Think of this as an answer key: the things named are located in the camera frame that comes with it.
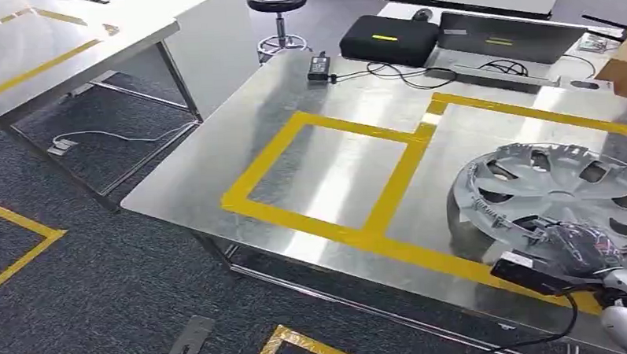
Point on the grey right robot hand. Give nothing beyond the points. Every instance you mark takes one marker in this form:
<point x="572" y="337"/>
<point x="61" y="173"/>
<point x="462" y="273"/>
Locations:
<point x="577" y="250"/>

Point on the grey plastic wheel cover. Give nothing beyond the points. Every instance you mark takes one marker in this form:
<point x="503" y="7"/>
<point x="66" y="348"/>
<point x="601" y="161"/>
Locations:
<point x="548" y="183"/>

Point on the brown cardboard box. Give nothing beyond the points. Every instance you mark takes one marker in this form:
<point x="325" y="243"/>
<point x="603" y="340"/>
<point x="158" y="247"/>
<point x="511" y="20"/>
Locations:
<point x="625" y="66"/>

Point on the green circuit board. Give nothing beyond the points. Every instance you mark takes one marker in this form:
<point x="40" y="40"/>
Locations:
<point x="598" y="43"/>

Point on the grey laptop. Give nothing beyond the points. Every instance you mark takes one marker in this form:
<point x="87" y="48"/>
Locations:
<point x="507" y="38"/>

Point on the black antenna rod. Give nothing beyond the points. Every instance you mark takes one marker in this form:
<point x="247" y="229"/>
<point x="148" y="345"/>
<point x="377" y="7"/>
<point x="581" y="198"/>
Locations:
<point x="605" y="21"/>

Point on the black carry case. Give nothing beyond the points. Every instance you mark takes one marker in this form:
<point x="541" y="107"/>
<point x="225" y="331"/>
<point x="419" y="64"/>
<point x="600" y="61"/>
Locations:
<point x="387" y="45"/>

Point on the black computer mouse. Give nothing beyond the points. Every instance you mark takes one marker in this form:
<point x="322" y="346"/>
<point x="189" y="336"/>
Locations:
<point x="422" y="14"/>

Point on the black power adapter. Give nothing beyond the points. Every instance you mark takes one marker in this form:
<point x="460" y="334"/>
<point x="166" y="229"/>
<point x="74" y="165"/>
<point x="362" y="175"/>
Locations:
<point x="319" y="67"/>

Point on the steel work table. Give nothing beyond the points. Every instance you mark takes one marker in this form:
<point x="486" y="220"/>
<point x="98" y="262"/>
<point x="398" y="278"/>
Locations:
<point x="53" y="39"/>
<point x="214" y="174"/>

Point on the black round stool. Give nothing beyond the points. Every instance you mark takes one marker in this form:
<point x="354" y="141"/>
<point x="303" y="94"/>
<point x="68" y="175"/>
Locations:
<point x="277" y="0"/>

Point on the black robot foot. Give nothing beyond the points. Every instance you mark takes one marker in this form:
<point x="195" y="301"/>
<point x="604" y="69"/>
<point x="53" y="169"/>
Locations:
<point x="191" y="339"/>

